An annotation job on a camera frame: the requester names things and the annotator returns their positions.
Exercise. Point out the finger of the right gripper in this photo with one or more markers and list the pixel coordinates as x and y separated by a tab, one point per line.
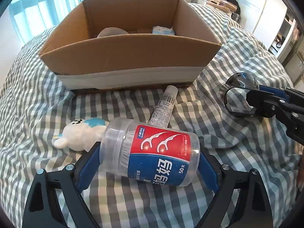
291	96
268	105

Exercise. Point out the black sunglasses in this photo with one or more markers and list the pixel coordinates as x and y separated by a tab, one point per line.
233	94

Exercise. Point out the white blue plush toy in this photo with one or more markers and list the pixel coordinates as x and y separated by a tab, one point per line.
81	135

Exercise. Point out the white cream tube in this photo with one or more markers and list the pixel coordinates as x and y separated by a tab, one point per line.
163	110

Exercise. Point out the floss pick clear jar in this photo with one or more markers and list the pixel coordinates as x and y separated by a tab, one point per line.
149	154

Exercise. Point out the blue cloud tissue pack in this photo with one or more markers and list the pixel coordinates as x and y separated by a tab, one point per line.
158	30

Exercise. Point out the white louvred wardrobe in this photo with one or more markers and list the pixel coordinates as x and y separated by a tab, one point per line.
262	18

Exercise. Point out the checkered bed quilt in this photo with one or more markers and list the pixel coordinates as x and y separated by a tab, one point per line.
35	107

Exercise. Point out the white dressing table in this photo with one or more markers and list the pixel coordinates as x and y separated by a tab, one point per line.
222	5

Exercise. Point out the black bag on table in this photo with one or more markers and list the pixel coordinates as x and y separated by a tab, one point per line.
234	2

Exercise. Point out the cardboard box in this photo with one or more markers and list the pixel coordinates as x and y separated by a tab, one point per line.
83	61

